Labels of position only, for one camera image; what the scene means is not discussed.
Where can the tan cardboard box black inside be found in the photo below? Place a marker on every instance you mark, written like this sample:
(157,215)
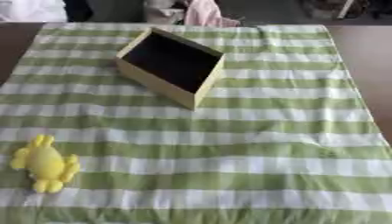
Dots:
(171,62)

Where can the person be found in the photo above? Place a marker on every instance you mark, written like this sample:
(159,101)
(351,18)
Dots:
(207,13)

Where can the yellow soft toy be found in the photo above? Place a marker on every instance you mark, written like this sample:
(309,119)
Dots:
(46,164)

